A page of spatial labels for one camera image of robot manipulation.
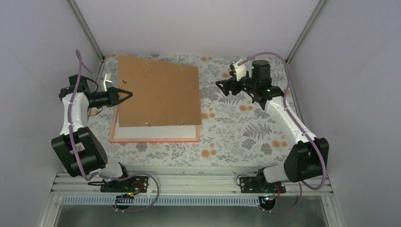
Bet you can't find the pink wooden picture frame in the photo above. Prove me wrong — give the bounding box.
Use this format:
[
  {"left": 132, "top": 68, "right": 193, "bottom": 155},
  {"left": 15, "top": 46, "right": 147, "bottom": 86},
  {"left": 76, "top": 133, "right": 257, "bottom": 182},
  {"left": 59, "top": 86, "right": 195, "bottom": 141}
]
[{"left": 109, "top": 108, "right": 200, "bottom": 143}]

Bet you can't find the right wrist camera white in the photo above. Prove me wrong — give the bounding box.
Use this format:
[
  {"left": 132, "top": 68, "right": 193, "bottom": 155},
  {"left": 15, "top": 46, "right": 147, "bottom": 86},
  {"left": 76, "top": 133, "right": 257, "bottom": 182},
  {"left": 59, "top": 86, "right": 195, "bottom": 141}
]
[{"left": 229, "top": 59, "right": 247, "bottom": 81}]

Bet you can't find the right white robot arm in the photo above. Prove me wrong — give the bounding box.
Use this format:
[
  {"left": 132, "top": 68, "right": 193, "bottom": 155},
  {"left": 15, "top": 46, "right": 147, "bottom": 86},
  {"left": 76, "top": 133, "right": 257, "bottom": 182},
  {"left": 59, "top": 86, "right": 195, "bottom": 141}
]
[{"left": 215, "top": 60, "right": 329, "bottom": 192}]

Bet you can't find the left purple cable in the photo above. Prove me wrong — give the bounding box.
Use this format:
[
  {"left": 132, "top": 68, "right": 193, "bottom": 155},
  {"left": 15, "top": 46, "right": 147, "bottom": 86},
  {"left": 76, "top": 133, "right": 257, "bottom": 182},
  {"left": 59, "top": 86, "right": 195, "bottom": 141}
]
[{"left": 67, "top": 49, "right": 160, "bottom": 214}]

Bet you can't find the aluminium mounting rail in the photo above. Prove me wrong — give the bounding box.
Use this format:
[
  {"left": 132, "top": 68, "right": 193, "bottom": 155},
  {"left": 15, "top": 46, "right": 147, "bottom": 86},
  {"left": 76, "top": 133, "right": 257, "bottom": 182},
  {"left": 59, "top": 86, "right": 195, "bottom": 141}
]
[{"left": 50, "top": 165, "right": 333, "bottom": 197}]

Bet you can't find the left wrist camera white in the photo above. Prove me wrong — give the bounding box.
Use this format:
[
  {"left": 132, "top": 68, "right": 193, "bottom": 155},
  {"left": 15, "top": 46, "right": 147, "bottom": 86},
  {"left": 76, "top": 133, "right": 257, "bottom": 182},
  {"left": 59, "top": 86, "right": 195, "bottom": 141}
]
[{"left": 102, "top": 73, "right": 113, "bottom": 92}]

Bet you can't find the floral patterned table mat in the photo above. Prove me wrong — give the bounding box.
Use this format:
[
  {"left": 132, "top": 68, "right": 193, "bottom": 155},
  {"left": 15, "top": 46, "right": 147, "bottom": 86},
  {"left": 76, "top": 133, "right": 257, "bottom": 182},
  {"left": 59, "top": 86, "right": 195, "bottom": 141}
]
[{"left": 89, "top": 54, "right": 291, "bottom": 166}]

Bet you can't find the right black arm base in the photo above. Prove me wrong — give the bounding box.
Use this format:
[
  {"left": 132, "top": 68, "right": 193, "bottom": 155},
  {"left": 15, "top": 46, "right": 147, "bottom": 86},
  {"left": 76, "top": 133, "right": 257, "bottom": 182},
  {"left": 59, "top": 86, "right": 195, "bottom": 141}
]
[{"left": 235, "top": 175, "right": 287, "bottom": 211}]

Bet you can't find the brown cardboard backing board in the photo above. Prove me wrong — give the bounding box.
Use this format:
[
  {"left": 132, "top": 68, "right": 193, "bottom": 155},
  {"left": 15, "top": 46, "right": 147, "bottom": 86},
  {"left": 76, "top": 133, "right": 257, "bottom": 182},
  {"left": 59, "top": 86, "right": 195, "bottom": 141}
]
[{"left": 118, "top": 55, "right": 201, "bottom": 127}]

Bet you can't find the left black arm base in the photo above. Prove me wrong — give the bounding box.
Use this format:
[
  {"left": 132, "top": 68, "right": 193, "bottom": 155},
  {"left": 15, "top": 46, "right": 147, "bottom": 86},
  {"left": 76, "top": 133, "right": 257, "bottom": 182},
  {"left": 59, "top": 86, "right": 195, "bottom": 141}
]
[{"left": 100, "top": 175, "right": 149, "bottom": 203}]

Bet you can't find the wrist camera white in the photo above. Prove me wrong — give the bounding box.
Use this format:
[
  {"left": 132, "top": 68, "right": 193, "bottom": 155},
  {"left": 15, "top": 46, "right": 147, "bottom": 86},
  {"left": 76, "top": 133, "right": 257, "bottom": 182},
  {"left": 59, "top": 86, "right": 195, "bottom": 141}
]
[
  {"left": 102, "top": 73, "right": 113, "bottom": 92},
  {"left": 229, "top": 59, "right": 247, "bottom": 81}
]

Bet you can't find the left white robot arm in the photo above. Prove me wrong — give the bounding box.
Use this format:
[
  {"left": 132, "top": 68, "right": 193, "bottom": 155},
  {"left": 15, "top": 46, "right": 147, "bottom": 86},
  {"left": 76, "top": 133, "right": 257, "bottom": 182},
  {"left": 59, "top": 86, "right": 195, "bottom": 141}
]
[{"left": 51, "top": 75, "right": 133, "bottom": 192}]

